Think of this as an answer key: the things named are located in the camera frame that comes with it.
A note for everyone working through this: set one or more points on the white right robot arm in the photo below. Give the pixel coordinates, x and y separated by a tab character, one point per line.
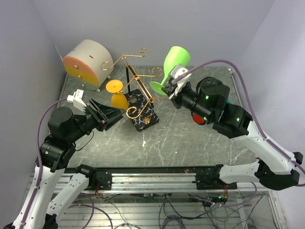
209	102

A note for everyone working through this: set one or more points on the aluminium frame rail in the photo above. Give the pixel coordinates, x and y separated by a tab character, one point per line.
150	183

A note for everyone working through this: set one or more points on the green plastic wine glass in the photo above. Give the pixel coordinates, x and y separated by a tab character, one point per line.
176	55

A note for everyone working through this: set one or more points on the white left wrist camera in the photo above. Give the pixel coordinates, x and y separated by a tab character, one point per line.
77	100

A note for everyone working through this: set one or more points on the gold wire glass rack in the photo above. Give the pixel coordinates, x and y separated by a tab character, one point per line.
140	101

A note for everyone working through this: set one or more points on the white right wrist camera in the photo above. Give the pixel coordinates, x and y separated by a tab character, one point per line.
179	77

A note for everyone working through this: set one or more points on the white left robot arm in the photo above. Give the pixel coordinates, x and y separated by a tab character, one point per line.
41	210

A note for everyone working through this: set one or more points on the round pastel drawer box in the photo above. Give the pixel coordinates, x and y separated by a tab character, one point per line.
89	63

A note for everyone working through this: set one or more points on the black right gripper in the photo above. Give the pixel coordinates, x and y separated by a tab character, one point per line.
170	90

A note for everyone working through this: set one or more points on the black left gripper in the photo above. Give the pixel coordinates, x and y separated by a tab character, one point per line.
106	115

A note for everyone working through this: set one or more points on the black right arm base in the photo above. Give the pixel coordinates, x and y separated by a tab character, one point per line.
208	177

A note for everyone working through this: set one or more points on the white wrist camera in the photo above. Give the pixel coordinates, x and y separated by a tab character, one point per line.
77	100
179	77

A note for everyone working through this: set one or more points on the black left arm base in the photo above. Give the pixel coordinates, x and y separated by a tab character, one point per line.
98	179

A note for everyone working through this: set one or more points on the orange plastic wine glass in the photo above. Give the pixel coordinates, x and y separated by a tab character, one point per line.
118	100

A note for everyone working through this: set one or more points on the red plastic wine glass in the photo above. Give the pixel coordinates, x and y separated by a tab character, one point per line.
199	120

